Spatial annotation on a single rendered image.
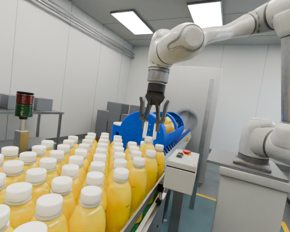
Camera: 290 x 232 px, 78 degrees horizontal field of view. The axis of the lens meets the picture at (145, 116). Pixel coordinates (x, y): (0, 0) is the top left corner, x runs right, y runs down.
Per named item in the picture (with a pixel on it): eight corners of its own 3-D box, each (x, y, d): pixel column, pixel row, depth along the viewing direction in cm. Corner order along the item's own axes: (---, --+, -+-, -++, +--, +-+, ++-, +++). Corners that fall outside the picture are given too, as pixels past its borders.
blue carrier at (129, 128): (181, 142, 182) (187, 114, 180) (159, 166, 100) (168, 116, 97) (155, 135, 191) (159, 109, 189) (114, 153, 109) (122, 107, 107)
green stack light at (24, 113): (36, 117, 76) (37, 105, 75) (21, 117, 70) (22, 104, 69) (25, 114, 78) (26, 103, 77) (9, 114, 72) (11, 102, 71)
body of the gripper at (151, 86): (168, 85, 77) (165, 107, 78) (150, 84, 80) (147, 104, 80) (164, 82, 70) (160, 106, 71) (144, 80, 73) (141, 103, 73)
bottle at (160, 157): (144, 183, 86) (150, 145, 84) (159, 184, 87) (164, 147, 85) (147, 190, 79) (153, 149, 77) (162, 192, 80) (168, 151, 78)
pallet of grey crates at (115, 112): (142, 147, 527) (148, 107, 518) (129, 152, 454) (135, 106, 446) (110, 138, 578) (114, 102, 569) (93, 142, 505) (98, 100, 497)
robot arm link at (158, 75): (152, 71, 80) (150, 84, 81) (145, 66, 72) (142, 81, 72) (171, 72, 77) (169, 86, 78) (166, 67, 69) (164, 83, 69)
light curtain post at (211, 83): (194, 207, 237) (215, 79, 225) (193, 210, 231) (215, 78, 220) (189, 206, 239) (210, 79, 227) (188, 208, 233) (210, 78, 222)
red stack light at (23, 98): (37, 105, 75) (38, 95, 75) (22, 104, 69) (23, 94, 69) (26, 103, 77) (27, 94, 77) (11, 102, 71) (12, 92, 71)
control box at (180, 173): (195, 176, 78) (199, 153, 77) (191, 196, 59) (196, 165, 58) (173, 170, 81) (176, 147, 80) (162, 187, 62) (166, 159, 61)
